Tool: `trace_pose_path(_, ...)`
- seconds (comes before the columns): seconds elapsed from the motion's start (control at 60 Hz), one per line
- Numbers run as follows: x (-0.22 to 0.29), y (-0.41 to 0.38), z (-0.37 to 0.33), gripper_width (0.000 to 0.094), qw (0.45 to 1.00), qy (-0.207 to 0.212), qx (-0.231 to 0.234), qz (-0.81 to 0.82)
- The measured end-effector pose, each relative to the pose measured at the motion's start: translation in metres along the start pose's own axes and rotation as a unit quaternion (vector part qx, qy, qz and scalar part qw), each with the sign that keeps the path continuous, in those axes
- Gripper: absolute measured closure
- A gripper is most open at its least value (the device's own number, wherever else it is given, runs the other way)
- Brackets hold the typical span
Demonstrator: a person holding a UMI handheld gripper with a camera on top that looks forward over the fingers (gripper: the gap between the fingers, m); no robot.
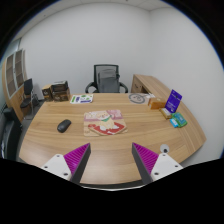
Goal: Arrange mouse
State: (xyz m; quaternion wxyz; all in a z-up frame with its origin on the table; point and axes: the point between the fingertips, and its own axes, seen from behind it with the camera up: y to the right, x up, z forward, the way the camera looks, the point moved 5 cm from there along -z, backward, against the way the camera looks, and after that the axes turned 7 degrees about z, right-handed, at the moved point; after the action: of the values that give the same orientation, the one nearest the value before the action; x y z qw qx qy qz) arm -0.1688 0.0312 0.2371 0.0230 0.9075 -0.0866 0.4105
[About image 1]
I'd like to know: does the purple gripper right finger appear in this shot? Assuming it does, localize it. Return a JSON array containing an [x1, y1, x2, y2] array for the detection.
[[132, 143, 182, 184]]

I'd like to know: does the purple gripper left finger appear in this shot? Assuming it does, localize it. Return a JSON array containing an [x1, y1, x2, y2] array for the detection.
[[42, 143, 91, 183]]

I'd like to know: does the black computer mouse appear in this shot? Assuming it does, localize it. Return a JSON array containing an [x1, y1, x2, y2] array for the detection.
[[57, 119, 71, 133]]

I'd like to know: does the cartoon dog mouse pad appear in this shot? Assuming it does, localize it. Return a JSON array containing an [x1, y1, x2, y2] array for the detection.
[[84, 110, 127, 137]]

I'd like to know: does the blue small pack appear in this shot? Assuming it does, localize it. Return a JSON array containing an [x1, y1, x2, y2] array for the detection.
[[170, 118, 179, 128]]

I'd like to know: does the yellow small pack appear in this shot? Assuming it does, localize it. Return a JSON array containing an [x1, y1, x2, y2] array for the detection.
[[159, 108, 172, 119]]

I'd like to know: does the green pack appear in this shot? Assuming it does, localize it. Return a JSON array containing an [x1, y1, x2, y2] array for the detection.
[[172, 112, 187, 127]]

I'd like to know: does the orange wooden box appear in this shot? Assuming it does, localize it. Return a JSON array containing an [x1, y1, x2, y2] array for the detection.
[[148, 98, 166, 109]]

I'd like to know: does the white green leaflet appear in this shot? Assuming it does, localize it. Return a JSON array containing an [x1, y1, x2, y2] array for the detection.
[[70, 94, 93, 104]]

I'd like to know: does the black chair at left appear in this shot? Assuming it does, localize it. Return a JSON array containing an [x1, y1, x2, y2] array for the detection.
[[0, 108, 22, 161]]

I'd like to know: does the round white coaster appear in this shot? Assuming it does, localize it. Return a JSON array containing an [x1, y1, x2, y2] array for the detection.
[[128, 93, 145, 104]]

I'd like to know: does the purple standing card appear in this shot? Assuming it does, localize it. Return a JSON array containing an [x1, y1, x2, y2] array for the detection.
[[165, 90, 182, 113]]

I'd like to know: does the wooden side cabinet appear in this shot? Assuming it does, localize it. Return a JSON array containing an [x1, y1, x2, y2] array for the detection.
[[131, 74, 170, 97]]

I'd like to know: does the dark brown cardboard box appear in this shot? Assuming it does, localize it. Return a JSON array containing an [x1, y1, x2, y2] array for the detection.
[[51, 80, 70, 102]]

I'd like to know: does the small brown box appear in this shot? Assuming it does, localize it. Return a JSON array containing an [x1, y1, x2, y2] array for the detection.
[[42, 84, 53, 101]]

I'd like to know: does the black side chair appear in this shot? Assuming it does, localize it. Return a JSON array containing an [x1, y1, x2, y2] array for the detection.
[[20, 79, 40, 115]]

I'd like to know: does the black mesh office chair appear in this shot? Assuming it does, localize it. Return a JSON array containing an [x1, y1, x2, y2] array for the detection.
[[85, 64, 128, 93]]

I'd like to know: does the wooden bookshelf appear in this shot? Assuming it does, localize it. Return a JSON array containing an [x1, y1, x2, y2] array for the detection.
[[2, 49, 27, 121]]

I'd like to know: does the white cable grommet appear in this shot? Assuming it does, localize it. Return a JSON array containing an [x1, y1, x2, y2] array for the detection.
[[160, 144, 170, 153]]

